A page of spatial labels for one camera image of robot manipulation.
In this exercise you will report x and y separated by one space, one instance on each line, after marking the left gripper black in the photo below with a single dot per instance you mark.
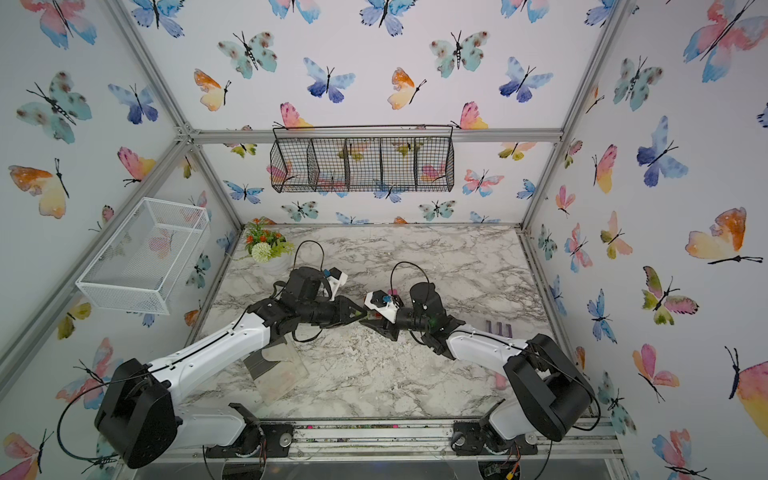
342 316

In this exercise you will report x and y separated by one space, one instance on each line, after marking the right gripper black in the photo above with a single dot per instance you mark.
382 327

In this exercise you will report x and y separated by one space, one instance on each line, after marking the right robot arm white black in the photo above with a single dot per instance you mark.
551 395

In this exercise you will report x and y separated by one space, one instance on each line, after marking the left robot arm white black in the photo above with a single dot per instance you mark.
141 415

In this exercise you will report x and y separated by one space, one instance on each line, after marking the flower plant white pot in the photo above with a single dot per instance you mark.
266 246

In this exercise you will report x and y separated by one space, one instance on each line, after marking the pink cylinder object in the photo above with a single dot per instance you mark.
504 330

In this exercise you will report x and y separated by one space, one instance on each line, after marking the white mesh basket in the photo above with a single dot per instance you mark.
143 260

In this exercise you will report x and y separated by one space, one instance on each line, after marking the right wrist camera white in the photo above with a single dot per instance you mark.
384 304

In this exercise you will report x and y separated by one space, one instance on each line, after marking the aluminium front rail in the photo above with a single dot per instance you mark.
389 440

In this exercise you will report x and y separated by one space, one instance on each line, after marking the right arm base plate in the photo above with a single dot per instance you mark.
475 438

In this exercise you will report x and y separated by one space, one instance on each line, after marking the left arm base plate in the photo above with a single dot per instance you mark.
264 441

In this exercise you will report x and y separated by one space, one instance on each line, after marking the black wire basket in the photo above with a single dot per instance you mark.
363 159

